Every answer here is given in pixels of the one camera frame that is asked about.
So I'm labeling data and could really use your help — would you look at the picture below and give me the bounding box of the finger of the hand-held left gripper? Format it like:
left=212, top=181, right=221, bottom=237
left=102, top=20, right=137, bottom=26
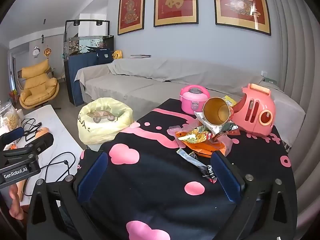
left=0, top=127, right=25, bottom=145
left=24, top=134, right=54, bottom=155

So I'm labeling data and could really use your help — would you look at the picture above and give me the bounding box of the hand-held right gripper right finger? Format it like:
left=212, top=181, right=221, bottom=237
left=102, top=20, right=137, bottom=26
left=210, top=151, right=298, bottom=240

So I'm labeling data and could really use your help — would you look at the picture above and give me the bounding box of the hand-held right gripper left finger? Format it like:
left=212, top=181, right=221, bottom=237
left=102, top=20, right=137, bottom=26
left=26, top=150, right=109, bottom=240

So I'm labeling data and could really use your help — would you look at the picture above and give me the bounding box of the orange snack packet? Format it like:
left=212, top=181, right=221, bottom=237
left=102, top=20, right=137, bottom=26
left=175, top=131, right=233, bottom=158

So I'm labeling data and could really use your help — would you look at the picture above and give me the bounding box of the black snack wrapper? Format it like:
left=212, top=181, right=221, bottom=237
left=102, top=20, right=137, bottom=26
left=177, top=148, right=218, bottom=183

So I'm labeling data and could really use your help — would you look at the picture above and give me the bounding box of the white bin with yellow bag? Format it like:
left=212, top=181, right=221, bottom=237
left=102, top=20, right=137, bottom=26
left=77, top=97, right=134, bottom=145

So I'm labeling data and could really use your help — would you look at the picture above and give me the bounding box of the silver snack wrapper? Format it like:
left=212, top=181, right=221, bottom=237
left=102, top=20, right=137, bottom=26
left=194, top=111, right=240, bottom=135

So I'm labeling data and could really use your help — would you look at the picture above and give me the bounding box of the gold paper cup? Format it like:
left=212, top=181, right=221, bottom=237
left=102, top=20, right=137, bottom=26
left=202, top=97, right=234, bottom=126

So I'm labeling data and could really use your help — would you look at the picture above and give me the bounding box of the clear plastic wrapper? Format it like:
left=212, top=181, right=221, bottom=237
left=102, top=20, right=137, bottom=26
left=167, top=126, right=190, bottom=140

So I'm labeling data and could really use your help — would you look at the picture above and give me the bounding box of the yellow snack packet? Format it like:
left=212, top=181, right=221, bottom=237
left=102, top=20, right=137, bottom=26
left=222, top=95, right=237, bottom=108

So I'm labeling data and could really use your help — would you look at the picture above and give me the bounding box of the person's left hand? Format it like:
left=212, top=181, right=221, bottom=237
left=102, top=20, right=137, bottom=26
left=8, top=180, right=27, bottom=221

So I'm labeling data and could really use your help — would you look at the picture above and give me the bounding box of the clear jar of snacks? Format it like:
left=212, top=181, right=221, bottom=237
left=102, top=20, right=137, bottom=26
left=0, top=102, right=20, bottom=132

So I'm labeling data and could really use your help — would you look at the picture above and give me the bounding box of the white marble coffee table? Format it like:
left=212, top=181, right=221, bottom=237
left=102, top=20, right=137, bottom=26
left=0, top=104, right=84, bottom=205

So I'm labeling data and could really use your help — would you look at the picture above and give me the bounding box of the yellow armchair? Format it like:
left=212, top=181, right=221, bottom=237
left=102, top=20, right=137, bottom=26
left=19, top=59, right=60, bottom=109

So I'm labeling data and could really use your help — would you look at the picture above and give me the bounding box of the black pink printed tablecloth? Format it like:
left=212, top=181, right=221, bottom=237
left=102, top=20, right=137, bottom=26
left=75, top=98, right=294, bottom=240

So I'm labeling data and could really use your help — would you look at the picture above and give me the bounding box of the pink toy toaster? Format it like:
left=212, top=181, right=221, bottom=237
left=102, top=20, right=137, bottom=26
left=231, top=83, right=276, bottom=135

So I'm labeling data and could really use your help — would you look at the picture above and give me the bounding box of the pink toy rice cooker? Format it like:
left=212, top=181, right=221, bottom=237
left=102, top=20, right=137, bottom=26
left=179, top=85, right=210, bottom=112

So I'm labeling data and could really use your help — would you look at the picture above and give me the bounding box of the glass fish tank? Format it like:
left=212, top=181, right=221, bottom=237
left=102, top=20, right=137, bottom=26
left=62, top=19, right=115, bottom=57

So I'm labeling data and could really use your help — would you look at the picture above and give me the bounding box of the grey covered sofa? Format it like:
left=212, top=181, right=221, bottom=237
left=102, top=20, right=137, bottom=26
left=74, top=57, right=307, bottom=148

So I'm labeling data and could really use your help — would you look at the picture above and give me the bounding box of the grey curtain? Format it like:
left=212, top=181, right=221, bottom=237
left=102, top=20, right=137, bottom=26
left=260, top=0, right=320, bottom=205

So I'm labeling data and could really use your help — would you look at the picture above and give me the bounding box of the narrow red framed picture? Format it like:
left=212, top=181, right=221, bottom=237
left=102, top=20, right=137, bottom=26
left=117, top=0, right=147, bottom=35

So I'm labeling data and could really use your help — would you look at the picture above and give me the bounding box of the wide red framed picture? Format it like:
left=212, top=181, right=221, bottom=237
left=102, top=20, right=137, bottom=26
left=212, top=0, right=272, bottom=36

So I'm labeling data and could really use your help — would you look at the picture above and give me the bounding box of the red framed calligraphy picture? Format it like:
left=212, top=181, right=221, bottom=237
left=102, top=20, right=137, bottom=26
left=153, top=0, right=199, bottom=28

